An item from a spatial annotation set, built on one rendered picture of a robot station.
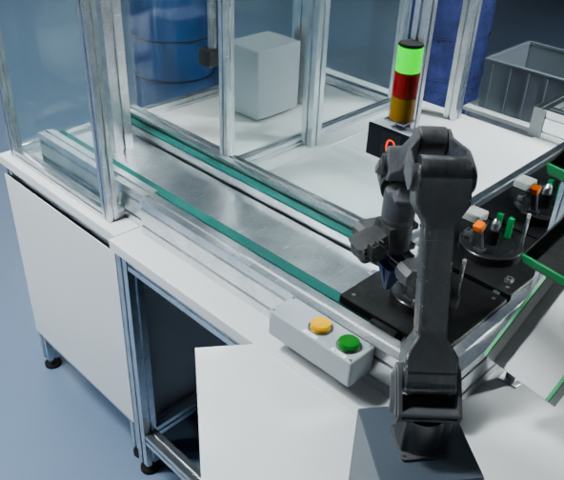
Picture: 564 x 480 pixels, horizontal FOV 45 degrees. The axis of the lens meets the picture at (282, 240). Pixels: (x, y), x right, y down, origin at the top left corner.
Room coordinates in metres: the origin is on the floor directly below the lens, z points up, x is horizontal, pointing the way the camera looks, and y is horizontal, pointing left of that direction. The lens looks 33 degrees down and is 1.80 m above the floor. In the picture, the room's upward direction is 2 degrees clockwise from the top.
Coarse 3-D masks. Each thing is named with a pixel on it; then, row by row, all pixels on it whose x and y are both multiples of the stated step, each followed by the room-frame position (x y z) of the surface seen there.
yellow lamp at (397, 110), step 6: (396, 102) 1.30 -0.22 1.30; (402, 102) 1.30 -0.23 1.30; (408, 102) 1.30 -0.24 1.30; (414, 102) 1.31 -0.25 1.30; (390, 108) 1.32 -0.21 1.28; (396, 108) 1.30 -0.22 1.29; (402, 108) 1.30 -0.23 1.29; (408, 108) 1.30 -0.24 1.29; (414, 108) 1.31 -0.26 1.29; (390, 114) 1.32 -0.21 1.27; (396, 114) 1.30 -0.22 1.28; (402, 114) 1.30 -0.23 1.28; (408, 114) 1.30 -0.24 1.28; (396, 120) 1.30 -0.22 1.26; (402, 120) 1.30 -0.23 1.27; (408, 120) 1.30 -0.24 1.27
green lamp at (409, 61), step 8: (400, 48) 1.31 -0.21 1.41; (400, 56) 1.31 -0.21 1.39; (408, 56) 1.30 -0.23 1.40; (416, 56) 1.30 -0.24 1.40; (400, 64) 1.31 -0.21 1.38; (408, 64) 1.30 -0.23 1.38; (416, 64) 1.30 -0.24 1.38; (400, 72) 1.30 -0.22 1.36; (408, 72) 1.30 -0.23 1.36; (416, 72) 1.30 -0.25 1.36
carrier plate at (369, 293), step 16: (352, 288) 1.13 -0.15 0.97; (368, 288) 1.13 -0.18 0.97; (464, 288) 1.14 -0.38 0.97; (480, 288) 1.14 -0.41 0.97; (352, 304) 1.08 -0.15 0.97; (368, 304) 1.07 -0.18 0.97; (384, 304) 1.08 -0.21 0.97; (464, 304) 1.09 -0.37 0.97; (480, 304) 1.09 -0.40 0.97; (496, 304) 1.09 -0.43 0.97; (384, 320) 1.03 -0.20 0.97; (400, 320) 1.03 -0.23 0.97; (464, 320) 1.04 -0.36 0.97; (480, 320) 1.04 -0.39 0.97; (400, 336) 1.00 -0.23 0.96; (448, 336) 0.99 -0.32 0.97; (464, 336) 1.00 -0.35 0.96
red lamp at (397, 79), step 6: (396, 72) 1.31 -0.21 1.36; (396, 78) 1.31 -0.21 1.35; (402, 78) 1.30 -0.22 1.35; (408, 78) 1.30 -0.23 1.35; (414, 78) 1.30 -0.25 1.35; (396, 84) 1.31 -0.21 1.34; (402, 84) 1.30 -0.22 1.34; (408, 84) 1.30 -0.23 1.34; (414, 84) 1.30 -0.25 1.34; (396, 90) 1.31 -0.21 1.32; (402, 90) 1.30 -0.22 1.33; (408, 90) 1.30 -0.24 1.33; (414, 90) 1.30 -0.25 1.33; (396, 96) 1.31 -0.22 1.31; (402, 96) 1.30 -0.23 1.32; (408, 96) 1.30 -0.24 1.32; (414, 96) 1.31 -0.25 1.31
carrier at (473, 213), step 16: (480, 208) 1.44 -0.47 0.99; (464, 224) 1.40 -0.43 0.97; (496, 224) 1.28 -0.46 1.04; (512, 224) 1.31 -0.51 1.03; (528, 224) 1.27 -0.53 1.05; (464, 240) 1.29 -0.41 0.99; (496, 240) 1.28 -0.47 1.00; (512, 240) 1.30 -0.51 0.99; (528, 240) 1.34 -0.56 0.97; (464, 256) 1.26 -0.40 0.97; (480, 256) 1.23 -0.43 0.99; (496, 256) 1.23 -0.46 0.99; (512, 256) 1.24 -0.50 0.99; (464, 272) 1.20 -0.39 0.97; (480, 272) 1.20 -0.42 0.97; (496, 272) 1.20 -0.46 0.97; (512, 272) 1.20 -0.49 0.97; (528, 272) 1.21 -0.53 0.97; (496, 288) 1.15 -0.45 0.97; (512, 288) 1.15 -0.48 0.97
